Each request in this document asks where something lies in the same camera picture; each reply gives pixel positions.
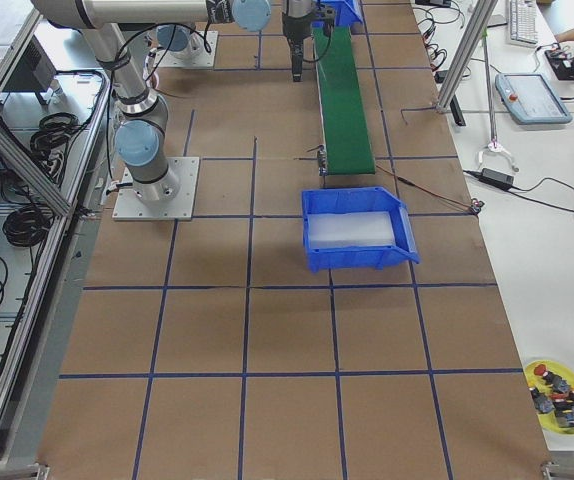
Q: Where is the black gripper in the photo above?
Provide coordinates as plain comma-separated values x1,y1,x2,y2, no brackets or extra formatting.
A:
281,0,314,82

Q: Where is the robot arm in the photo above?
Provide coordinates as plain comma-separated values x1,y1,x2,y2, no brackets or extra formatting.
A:
33,1,272,204
156,25,204,60

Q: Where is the yellow plate with buttons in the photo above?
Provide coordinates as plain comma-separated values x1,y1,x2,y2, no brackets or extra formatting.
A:
524,359,574,435

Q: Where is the blue bin left side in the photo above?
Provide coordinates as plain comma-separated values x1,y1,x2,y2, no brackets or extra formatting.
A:
321,0,364,27

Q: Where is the blue bin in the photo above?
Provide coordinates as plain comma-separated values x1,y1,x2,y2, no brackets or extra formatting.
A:
321,0,364,27
301,187,420,272

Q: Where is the green conveyor belt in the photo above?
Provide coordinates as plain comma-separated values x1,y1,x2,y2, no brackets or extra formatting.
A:
313,26,375,176

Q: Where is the blue bin right side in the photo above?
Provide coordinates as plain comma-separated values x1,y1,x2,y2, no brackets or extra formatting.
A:
301,187,420,272

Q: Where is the white foam pad right bin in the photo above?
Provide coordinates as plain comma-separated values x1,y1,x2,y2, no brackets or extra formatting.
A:
305,211,395,249

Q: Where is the white keyboard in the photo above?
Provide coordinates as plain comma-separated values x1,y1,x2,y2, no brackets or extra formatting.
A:
505,0,538,47

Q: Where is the teach pendant tablet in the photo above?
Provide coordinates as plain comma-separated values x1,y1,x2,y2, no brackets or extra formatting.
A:
494,73,573,125

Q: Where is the black power adapter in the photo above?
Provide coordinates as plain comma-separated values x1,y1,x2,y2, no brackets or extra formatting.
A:
479,168,514,191

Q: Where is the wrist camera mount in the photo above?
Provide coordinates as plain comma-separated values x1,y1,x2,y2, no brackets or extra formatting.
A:
313,3,336,37

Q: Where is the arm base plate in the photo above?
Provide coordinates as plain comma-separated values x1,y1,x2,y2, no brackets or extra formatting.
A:
155,31,218,69
112,157,200,221

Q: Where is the aluminium frame post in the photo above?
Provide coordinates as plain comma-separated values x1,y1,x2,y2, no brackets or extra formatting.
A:
436,0,497,113

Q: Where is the red black wire pair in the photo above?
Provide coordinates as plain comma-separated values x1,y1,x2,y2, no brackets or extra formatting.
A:
375,164,484,215

